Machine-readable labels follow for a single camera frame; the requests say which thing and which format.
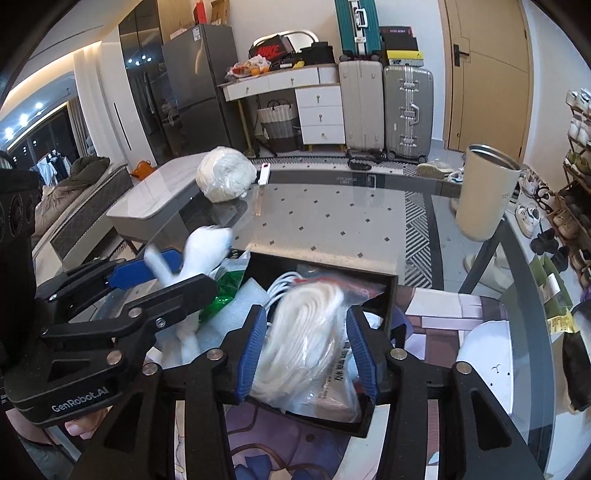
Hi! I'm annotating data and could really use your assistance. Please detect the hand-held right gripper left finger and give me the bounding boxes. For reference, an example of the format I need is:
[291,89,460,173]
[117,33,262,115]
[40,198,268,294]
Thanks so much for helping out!
[69,305,269,480]

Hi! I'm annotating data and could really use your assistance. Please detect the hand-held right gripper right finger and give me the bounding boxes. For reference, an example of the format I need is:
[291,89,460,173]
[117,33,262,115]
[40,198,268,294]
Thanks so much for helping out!
[345,305,546,480]

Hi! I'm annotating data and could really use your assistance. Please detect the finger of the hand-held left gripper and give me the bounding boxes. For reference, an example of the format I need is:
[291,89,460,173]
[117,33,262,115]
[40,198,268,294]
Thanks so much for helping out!
[36,248,184,304]
[39,274,219,370]

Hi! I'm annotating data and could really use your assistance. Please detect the green plastic bag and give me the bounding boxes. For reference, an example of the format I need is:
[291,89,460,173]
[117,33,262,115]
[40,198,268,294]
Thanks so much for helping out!
[198,258,250,324]

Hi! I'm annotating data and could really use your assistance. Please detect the bagged white rope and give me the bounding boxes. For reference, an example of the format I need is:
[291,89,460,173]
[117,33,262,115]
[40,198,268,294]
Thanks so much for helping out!
[249,265,386,423]

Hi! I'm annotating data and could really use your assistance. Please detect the grey cable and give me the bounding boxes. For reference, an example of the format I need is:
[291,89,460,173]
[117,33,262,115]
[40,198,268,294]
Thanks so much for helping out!
[265,271,308,315]

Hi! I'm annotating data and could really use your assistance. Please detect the black storage box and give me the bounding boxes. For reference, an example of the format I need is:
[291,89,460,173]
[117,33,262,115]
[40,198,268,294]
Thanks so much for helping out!
[148,248,400,438]

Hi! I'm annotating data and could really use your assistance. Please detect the person's left hand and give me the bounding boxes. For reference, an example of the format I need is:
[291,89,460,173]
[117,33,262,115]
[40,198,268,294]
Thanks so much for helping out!
[6,408,110,445]

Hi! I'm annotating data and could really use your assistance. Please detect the white foam sheet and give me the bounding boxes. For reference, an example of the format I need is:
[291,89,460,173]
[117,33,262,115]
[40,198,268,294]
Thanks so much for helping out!
[198,277,273,361]

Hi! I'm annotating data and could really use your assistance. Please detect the grey sofa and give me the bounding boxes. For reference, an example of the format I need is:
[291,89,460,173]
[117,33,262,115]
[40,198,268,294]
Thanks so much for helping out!
[34,157,134,273]

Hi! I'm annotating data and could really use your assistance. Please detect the grey marble coffee table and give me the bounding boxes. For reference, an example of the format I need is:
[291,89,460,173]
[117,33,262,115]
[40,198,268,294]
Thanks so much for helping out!
[106,152,218,245]

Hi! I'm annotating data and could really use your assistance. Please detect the printed mat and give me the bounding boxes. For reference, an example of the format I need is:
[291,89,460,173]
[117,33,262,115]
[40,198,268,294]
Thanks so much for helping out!
[222,286,513,480]

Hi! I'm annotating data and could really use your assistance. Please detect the beige coat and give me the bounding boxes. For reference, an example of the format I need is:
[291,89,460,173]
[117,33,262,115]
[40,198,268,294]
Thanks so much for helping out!
[34,185,75,236]

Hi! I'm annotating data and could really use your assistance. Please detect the olive jacket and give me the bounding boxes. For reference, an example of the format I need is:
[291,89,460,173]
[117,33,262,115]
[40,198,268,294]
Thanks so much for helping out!
[69,157,112,185]

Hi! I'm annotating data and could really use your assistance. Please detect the bagged white yarn ball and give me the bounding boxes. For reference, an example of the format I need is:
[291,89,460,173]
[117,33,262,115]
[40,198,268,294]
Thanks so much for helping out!
[196,146,258,204]

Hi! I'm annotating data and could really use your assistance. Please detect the hanging clothes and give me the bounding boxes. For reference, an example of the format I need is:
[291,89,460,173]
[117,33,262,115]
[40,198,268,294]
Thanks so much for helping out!
[37,150,70,185]

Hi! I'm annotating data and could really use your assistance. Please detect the grey diamond pattern rug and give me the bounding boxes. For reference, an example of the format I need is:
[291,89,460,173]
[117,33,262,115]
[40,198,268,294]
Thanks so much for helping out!
[222,157,444,291]

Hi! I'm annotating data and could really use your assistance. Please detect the pair of beige slippers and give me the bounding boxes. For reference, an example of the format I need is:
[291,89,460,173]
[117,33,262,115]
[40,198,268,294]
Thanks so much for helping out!
[464,249,509,289]

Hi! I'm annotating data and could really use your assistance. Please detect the dark glass wardrobe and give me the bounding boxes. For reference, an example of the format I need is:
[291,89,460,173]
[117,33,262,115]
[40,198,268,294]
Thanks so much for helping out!
[117,0,167,167]

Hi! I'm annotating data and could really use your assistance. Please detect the wicker laundry basket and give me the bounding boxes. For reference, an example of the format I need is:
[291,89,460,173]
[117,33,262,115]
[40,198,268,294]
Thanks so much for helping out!
[256,100,301,153]

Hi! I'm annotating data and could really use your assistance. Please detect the grey refrigerator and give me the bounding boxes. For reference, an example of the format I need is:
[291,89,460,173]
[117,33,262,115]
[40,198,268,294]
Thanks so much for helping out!
[161,24,241,164]

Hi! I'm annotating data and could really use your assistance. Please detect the beige sneaker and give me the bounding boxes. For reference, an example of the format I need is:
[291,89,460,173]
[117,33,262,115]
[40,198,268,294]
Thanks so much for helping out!
[417,159,455,178]

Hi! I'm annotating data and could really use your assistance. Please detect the green paper bag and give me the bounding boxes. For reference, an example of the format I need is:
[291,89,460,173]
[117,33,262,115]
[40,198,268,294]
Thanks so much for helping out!
[529,256,575,319]

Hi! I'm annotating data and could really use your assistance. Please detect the yellow label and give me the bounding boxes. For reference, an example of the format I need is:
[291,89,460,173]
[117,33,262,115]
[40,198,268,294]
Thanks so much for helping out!
[547,314,578,333]

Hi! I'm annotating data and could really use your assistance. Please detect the beige tumbler cup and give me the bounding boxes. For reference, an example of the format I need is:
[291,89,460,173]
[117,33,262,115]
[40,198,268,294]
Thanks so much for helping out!
[455,144,522,242]

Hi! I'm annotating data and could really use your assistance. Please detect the pair of black slippers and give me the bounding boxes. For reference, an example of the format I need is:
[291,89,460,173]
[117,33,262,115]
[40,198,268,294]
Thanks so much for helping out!
[529,231,571,271]

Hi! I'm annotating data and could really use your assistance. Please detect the black bag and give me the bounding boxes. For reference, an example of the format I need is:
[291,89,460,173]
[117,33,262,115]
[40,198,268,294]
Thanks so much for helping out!
[561,330,591,411]

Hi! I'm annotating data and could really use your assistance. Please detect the pair of chunky pale sneakers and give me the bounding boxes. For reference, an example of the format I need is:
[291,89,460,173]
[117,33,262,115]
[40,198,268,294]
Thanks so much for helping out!
[515,173,550,236]

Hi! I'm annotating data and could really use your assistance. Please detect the white desk with drawers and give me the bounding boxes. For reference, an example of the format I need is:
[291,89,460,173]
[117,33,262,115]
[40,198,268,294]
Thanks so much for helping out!
[223,65,347,153]

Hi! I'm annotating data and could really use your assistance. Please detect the bag of fruit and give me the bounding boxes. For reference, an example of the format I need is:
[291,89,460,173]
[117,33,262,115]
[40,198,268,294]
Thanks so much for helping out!
[226,55,271,79]

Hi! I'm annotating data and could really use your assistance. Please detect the silver suitcase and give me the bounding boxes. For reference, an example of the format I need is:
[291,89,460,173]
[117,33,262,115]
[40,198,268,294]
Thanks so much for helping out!
[383,65,435,162]

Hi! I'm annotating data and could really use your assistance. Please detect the beige suitcase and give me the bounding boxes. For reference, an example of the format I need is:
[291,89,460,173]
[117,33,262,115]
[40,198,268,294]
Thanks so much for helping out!
[338,60,386,155]

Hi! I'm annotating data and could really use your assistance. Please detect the red and black shoe box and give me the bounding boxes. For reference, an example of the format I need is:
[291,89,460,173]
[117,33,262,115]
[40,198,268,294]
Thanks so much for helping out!
[248,34,296,61]

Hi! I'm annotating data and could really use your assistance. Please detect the black handbag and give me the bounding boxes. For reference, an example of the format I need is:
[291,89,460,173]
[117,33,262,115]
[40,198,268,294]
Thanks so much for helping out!
[300,42,335,66]

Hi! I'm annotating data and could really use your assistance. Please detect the metal shoe rack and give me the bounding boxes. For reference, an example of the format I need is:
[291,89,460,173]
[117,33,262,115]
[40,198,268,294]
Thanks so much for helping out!
[561,88,591,287]

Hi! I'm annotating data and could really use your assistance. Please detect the yellow and black box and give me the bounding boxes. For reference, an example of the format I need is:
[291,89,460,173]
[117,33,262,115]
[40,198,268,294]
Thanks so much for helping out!
[385,50,424,66]

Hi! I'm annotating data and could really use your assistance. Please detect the wooden door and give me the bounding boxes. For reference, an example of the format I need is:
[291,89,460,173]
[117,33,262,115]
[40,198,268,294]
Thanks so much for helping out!
[438,0,532,155]

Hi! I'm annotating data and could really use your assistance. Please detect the collection of assorted shoes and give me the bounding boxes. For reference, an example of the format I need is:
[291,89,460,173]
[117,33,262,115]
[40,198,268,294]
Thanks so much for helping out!
[564,88,591,287]

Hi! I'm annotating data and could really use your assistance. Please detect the teal suitcase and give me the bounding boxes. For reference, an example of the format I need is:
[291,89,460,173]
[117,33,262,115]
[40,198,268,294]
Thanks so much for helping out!
[335,0,384,60]

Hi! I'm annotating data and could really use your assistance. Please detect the black cardboard box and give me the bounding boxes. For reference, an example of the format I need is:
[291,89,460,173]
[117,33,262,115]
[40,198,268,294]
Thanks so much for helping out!
[379,26,419,51]

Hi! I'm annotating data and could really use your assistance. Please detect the white rounded frame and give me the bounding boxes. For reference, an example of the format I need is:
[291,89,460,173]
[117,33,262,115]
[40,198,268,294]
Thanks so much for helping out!
[277,30,317,47]

